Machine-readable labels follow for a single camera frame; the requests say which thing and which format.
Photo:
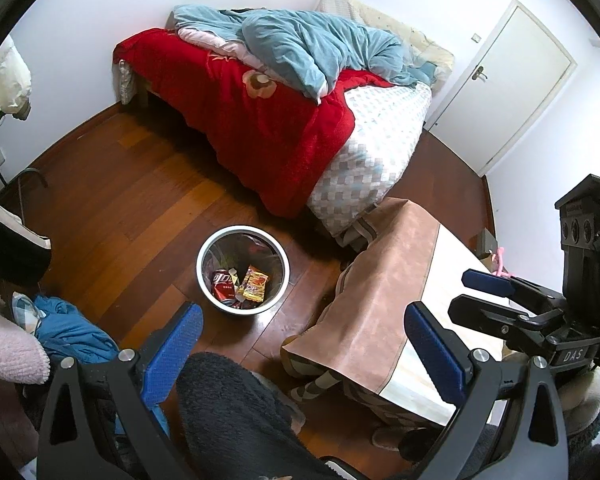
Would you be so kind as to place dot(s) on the red blanket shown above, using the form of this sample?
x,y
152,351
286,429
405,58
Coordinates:
x,y
260,135

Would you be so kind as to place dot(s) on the fluffy beige cushion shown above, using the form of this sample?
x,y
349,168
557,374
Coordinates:
x,y
585,395

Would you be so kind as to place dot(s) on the white puffer jacket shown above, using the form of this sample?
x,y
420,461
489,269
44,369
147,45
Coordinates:
x,y
7,75

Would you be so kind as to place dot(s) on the black metal rack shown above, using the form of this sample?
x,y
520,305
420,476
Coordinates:
x,y
32,171

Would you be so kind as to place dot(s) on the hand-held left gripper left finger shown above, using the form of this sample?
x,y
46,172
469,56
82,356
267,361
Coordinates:
x,y
175,350

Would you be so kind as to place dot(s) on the dark fuzzy garment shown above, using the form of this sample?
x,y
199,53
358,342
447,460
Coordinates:
x,y
240,425

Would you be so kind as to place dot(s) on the pink ribbon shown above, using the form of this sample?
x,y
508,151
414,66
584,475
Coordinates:
x,y
501,260

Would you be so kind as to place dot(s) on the pink bed sheet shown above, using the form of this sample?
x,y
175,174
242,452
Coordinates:
x,y
205,40

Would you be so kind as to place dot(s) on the black garment with white trim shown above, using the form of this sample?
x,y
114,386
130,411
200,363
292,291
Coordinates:
x,y
5,245

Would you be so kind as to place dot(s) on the beige headboard blanket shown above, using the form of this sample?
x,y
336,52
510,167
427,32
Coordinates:
x,y
380,15

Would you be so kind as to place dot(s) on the beige slipper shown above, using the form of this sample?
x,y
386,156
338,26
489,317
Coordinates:
x,y
390,437

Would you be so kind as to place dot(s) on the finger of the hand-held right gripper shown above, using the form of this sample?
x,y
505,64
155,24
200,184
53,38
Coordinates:
x,y
485,317
485,280

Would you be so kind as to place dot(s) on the table with striped cloth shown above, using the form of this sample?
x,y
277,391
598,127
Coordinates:
x,y
380,285

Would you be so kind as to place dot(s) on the blue checked cloth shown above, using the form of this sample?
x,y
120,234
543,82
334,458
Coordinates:
x,y
25,310

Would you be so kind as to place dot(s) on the pink fuzzy cloth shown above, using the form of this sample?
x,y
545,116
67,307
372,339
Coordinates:
x,y
5,350

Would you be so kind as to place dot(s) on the white waste bin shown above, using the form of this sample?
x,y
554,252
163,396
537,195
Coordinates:
x,y
215,245

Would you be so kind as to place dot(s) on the orange snack packet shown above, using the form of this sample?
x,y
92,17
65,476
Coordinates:
x,y
254,285

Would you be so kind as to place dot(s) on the white door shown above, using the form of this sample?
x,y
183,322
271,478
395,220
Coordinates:
x,y
510,85

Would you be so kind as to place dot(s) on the teal duvet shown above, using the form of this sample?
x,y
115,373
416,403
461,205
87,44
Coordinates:
x,y
300,45

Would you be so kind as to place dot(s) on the grey checked quilt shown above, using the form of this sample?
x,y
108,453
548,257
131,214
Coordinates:
x,y
375,145

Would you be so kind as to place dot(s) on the dark fuzzy cloth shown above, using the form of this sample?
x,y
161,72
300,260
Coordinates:
x,y
597,435

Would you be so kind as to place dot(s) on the red soda can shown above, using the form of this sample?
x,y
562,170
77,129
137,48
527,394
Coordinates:
x,y
222,282

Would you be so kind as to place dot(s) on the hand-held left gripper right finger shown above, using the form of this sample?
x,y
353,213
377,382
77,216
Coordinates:
x,y
432,355

